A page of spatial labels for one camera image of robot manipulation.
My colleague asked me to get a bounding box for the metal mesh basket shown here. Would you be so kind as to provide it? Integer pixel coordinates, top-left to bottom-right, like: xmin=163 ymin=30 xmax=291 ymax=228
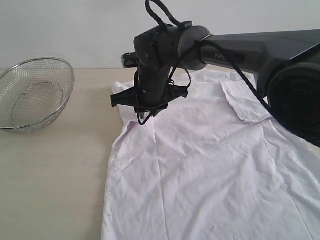
xmin=0 ymin=57 xmax=76 ymax=134

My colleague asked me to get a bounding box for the white t-shirt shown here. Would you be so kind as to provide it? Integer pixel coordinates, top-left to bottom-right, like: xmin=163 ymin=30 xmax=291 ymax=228
xmin=101 ymin=69 xmax=320 ymax=240

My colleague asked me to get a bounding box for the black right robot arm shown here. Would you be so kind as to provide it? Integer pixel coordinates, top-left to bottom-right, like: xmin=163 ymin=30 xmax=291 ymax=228
xmin=110 ymin=25 xmax=320 ymax=146

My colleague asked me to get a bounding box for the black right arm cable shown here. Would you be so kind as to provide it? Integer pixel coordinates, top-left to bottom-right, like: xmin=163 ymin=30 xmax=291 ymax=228
xmin=132 ymin=0 xmax=273 ymax=126

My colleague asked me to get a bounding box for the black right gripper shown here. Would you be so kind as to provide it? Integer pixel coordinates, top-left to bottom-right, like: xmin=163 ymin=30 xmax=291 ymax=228
xmin=110 ymin=82 xmax=188 ymax=117

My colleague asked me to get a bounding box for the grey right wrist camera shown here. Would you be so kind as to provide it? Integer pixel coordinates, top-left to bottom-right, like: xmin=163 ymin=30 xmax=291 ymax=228
xmin=120 ymin=52 xmax=139 ymax=69

